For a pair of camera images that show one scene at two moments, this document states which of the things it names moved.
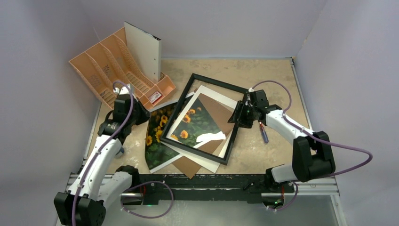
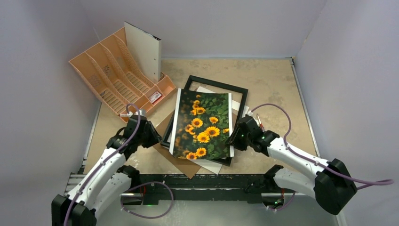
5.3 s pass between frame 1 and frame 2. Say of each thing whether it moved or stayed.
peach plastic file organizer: stayed
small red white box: stayed
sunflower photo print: moved
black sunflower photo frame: moved
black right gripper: moved
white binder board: stayed
